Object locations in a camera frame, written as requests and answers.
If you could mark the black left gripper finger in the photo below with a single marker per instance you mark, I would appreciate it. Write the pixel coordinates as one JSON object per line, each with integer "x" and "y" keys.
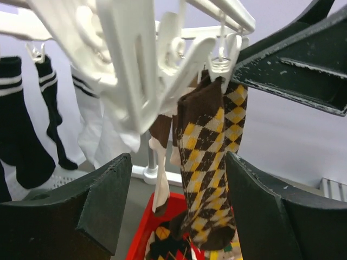
{"x": 78, "y": 220}
{"x": 276, "y": 220}
{"x": 304, "y": 61}

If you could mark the black red argyle sock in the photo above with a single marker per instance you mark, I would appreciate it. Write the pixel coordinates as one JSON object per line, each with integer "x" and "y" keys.
{"x": 162, "y": 246}

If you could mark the brown yellow argyle sock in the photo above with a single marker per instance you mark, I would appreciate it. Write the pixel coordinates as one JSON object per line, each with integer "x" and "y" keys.
{"x": 209, "y": 123}

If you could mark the brown cream striped sock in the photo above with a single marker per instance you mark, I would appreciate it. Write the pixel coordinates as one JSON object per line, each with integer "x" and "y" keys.
{"x": 158, "y": 142}

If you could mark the white clip hanger frame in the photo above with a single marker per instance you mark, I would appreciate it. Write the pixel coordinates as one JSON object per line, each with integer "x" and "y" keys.
{"x": 138, "y": 67}

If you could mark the red plastic bin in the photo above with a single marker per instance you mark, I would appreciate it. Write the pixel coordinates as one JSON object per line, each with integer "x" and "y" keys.
{"x": 149, "y": 222}

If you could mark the white clothes peg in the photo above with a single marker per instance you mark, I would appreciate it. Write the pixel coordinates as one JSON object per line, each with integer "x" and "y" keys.
{"x": 229, "y": 49}

